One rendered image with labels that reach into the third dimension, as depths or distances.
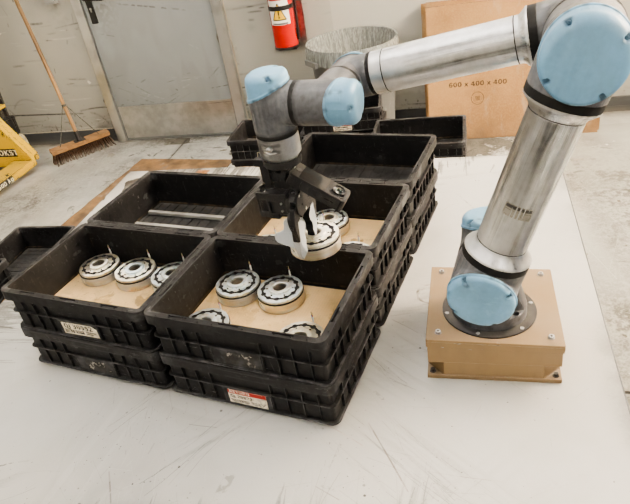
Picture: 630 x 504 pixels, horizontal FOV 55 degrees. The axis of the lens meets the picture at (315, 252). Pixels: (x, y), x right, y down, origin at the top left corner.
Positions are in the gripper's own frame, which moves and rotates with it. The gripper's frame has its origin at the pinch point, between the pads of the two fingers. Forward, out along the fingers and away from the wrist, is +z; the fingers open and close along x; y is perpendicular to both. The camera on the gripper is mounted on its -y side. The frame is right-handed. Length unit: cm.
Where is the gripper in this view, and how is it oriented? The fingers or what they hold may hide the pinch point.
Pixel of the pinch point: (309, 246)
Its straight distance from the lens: 119.7
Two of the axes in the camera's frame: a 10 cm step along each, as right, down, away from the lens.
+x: -3.6, 5.8, -7.3
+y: -9.2, -0.9, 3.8
